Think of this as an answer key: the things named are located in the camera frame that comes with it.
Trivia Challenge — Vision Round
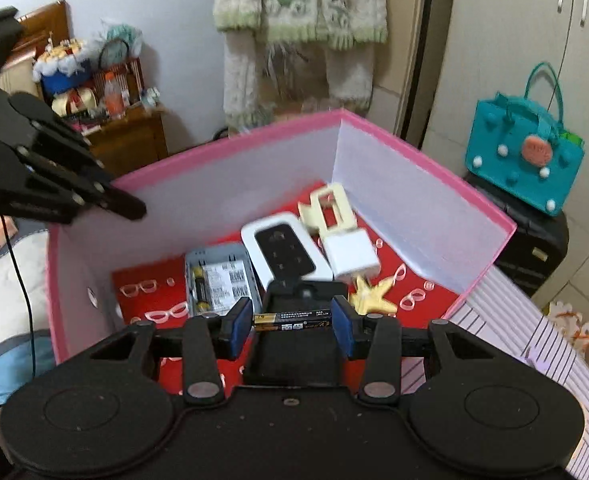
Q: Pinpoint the black rectangular device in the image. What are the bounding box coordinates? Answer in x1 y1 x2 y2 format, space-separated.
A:
242 280 350 387

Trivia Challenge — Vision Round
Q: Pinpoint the black gold battery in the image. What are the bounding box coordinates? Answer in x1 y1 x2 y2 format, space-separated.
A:
252 310 334 332
193 267 210 313

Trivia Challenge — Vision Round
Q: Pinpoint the black suitcase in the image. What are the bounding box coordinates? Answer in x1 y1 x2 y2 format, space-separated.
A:
462 170 570 298

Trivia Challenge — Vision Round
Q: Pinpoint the pink cardboard box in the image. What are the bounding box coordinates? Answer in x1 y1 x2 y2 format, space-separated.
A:
46 107 518 366

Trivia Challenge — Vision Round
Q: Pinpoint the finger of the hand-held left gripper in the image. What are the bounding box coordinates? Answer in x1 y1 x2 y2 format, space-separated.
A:
17 146 108 225
8 92 148 222

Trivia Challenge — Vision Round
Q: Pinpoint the cream green knitted robe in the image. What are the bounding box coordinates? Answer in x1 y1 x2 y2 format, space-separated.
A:
212 0 390 131

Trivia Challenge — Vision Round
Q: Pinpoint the cream plastic bracket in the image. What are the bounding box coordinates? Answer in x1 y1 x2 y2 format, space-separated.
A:
299 183 358 235

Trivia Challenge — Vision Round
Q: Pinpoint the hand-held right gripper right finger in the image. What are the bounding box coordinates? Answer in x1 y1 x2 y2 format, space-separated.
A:
331 296 498 406

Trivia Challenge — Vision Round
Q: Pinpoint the tan tall cabinet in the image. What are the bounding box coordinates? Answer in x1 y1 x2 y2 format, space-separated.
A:
369 0 450 141

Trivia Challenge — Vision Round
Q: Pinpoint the white wall charger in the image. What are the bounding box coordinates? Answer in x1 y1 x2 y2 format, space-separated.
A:
321 229 380 283

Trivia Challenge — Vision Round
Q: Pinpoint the red striped basket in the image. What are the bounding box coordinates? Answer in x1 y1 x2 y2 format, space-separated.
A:
92 40 145 106

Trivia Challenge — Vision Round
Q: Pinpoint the white power strip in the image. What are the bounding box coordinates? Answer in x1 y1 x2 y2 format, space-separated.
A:
240 212 334 291

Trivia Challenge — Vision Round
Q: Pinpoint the wooden nightstand with clutter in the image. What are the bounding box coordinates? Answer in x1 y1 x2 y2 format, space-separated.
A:
0 0 70 106

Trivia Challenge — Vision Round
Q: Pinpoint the grey open-backed device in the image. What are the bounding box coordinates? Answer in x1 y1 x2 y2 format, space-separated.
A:
184 245 264 318

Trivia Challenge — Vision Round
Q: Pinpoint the teal felt handbag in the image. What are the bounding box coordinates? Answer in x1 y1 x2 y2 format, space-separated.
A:
465 61 586 217

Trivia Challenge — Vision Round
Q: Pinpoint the white striped tablecloth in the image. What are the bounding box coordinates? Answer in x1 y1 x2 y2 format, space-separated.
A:
447 260 589 480

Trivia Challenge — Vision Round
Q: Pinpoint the yellow star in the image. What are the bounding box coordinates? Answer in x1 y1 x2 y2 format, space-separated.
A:
349 276 399 317

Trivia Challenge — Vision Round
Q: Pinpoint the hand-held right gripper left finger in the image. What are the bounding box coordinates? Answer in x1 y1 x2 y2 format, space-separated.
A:
90 297 254 407

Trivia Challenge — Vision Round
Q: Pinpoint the blue flower box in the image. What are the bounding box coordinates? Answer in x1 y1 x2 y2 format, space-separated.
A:
32 37 95 96

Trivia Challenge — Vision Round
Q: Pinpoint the beige wooden wardrobe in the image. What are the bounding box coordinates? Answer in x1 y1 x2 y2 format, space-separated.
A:
419 0 589 311

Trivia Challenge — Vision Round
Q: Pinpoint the black cable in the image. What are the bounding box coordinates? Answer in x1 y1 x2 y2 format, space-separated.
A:
2 215 38 406

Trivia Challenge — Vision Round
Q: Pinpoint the orange drink bottle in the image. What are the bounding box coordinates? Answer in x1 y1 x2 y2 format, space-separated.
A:
103 71 125 120

